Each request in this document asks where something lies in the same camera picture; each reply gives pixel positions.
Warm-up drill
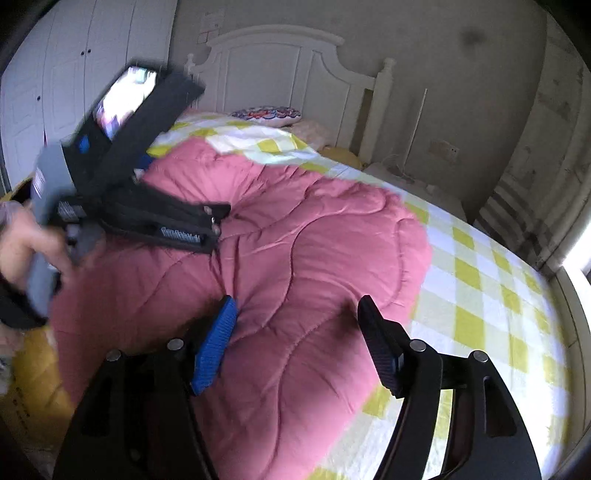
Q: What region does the pale pink pillow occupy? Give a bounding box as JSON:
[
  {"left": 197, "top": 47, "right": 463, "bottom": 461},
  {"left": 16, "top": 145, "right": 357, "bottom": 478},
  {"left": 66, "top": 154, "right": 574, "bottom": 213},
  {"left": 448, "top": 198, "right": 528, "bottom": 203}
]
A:
[{"left": 291, "top": 119, "right": 342, "bottom": 146}]

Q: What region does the black wrist strap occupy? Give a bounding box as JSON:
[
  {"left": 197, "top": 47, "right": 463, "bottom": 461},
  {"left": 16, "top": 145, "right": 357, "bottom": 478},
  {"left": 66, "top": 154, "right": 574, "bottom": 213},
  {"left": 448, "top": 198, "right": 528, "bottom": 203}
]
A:
[{"left": 0, "top": 277, "right": 49, "bottom": 330}]

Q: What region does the window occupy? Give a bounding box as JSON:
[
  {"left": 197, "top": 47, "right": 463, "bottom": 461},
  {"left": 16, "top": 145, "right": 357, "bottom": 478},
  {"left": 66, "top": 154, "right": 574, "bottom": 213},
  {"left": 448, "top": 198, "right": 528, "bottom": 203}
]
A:
[{"left": 561, "top": 222, "right": 591, "bottom": 287}]

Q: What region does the yellow cardboard box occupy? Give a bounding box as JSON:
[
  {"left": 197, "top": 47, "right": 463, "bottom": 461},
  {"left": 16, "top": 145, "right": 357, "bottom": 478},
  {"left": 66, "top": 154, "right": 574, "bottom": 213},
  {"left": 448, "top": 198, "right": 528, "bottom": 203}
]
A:
[{"left": 0, "top": 330, "right": 77, "bottom": 446}]

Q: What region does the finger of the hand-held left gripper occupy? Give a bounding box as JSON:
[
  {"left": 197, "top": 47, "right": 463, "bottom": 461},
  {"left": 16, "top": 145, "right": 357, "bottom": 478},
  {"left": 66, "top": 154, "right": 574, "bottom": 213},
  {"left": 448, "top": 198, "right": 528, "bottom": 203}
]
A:
[
  {"left": 134, "top": 185, "right": 232, "bottom": 220},
  {"left": 185, "top": 216, "right": 224, "bottom": 241}
]

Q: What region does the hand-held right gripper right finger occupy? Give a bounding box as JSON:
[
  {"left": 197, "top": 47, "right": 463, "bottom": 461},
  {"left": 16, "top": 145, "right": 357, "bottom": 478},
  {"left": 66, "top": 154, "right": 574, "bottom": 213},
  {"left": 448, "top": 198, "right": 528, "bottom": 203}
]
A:
[{"left": 358, "top": 294, "right": 542, "bottom": 480}]

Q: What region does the white window sill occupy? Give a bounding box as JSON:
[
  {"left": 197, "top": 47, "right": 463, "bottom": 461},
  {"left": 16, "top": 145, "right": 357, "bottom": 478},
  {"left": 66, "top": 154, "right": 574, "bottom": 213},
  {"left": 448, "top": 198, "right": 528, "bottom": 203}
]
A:
[{"left": 549, "top": 263, "right": 591, "bottom": 370}]

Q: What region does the pink quilted jacket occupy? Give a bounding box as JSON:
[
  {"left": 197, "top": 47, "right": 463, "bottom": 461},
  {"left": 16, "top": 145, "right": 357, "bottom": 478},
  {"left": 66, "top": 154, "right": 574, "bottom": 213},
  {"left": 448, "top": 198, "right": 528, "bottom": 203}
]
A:
[{"left": 48, "top": 136, "right": 435, "bottom": 480}]

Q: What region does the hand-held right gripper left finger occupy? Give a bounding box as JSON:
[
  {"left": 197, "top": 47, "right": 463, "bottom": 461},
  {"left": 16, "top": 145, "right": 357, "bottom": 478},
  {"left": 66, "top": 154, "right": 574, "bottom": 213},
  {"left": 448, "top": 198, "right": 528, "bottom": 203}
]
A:
[{"left": 53, "top": 295, "right": 238, "bottom": 480}]

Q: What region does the white wall socket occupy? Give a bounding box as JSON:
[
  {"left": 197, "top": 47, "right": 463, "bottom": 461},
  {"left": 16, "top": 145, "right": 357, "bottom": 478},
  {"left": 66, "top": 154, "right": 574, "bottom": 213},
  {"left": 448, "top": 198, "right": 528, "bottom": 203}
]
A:
[{"left": 429, "top": 141, "right": 461, "bottom": 162}]

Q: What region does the yellow white checked bed sheet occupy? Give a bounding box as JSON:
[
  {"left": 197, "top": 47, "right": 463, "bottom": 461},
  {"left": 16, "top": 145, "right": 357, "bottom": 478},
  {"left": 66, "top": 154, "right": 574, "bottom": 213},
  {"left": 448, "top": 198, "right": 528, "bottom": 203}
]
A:
[{"left": 148, "top": 113, "right": 578, "bottom": 480}]

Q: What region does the white wooden headboard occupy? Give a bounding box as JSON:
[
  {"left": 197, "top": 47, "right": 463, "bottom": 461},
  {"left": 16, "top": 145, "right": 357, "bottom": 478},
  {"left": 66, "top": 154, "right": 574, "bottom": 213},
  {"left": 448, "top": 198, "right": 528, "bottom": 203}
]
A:
[{"left": 185, "top": 25, "right": 398, "bottom": 160}]

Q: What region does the thin white rod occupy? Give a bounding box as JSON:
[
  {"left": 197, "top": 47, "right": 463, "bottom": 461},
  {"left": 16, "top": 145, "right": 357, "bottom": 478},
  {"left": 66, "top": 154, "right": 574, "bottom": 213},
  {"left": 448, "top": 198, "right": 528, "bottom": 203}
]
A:
[{"left": 402, "top": 88, "right": 428, "bottom": 171}]

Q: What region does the white nightstand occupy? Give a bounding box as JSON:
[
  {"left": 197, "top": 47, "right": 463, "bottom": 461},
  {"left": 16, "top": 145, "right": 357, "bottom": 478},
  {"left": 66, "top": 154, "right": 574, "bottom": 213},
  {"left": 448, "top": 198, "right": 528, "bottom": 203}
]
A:
[{"left": 362, "top": 161, "right": 467, "bottom": 222}]

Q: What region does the white wardrobe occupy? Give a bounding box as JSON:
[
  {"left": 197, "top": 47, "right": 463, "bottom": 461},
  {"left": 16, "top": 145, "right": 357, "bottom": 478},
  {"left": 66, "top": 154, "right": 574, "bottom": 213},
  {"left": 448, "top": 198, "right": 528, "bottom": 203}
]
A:
[{"left": 0, "top": 0, "right": 178, "bottom": 195}]

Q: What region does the person's left hand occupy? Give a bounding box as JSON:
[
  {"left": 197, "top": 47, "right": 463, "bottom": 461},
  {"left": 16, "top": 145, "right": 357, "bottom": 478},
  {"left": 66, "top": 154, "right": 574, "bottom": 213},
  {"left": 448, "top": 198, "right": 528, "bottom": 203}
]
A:
[{"left": 0, "top": 210, "right": 75, "bottom": 289}]

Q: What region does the yellow pillow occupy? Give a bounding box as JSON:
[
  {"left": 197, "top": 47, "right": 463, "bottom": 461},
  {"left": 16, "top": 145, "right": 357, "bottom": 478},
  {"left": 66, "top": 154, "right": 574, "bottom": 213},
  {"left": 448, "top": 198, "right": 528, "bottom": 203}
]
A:
[{"left": 318, "top": 145, "right": 365, "bottom": 169}]

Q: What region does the grey striped cloth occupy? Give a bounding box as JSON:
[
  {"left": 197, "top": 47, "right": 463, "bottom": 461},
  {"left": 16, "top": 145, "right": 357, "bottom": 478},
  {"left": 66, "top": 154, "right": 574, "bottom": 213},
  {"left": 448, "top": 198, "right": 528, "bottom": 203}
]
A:
[{"left": 475, "top": 182, "right": 543, "bottom": 268}]

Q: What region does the colourful printed pillow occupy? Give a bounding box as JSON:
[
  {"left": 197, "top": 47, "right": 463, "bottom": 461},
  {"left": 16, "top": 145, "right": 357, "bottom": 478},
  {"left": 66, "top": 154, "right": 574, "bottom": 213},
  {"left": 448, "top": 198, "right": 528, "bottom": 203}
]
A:
[{"left": 231, "top": 105, "right": 303, "bottom": 127}]

